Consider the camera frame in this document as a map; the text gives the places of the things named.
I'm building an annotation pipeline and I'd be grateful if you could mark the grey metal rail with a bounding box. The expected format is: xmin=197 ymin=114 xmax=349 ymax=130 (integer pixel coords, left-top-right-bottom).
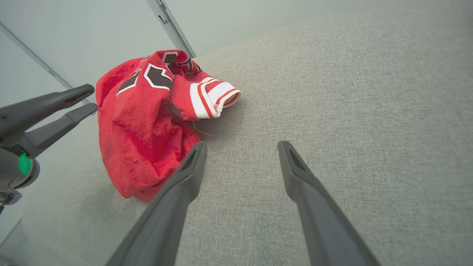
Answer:
xmin=147 ymin=0 xmax=197 ymax=58
xmin=0 ymin=23 xmax=91 ymax=105

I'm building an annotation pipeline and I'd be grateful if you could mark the red basketball jersey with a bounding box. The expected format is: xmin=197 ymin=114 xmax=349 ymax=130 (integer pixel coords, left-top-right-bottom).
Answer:
xmin=95 ymin=49 xmax=242 ymax=203

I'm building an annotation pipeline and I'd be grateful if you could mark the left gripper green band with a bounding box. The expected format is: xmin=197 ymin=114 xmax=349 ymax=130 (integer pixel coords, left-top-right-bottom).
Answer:
xmin=0 ymin=84 xmax=98 ymax=207

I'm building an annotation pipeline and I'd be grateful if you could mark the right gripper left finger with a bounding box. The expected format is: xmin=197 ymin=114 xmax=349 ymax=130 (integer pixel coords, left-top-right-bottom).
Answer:
xmin=105 ymin=141 xmax=208 ymax=266

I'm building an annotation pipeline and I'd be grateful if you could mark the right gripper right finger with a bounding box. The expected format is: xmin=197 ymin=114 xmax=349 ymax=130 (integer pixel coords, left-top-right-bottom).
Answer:
xmin=278 ymin=140 xmax=381 ymax=266

